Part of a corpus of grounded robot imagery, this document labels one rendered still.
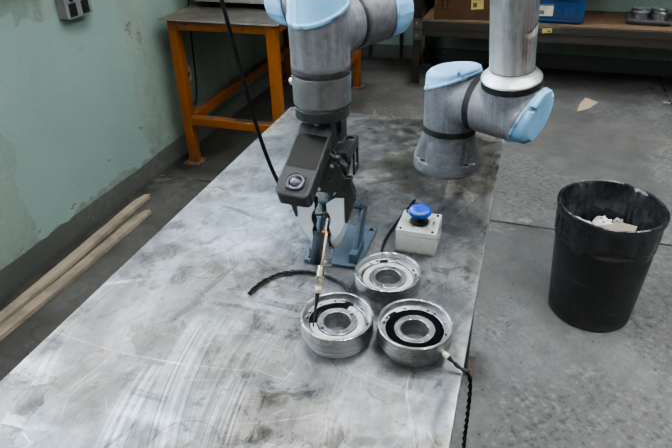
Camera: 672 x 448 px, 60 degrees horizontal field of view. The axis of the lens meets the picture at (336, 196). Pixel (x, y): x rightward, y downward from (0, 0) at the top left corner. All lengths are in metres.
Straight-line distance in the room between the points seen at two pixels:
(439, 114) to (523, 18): 0.27
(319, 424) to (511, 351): 1.35
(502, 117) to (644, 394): 1.14
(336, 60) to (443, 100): 0.56
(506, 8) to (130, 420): 0.87
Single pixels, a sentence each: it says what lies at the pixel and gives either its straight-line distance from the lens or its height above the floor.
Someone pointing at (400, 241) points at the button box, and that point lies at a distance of 1.04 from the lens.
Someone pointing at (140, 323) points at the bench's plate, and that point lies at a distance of 0.96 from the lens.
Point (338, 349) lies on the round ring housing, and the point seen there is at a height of 0.82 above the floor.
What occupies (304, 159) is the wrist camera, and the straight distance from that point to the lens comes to 0.74.
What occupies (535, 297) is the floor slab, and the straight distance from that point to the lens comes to 2.30.
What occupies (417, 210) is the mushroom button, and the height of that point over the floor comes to 0.87.
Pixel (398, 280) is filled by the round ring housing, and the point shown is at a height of 0.81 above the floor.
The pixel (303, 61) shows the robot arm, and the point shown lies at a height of 1.20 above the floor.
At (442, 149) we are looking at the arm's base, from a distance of 1.29.
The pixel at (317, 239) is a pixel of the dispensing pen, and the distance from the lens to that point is 0.83.
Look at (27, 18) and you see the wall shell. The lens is 2.52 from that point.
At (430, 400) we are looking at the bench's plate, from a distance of 0.81.
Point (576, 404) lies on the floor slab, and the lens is 1.97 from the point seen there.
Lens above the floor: 1.40
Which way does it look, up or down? 29 degrees down
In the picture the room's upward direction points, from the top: 2 degrees counter-clockwise
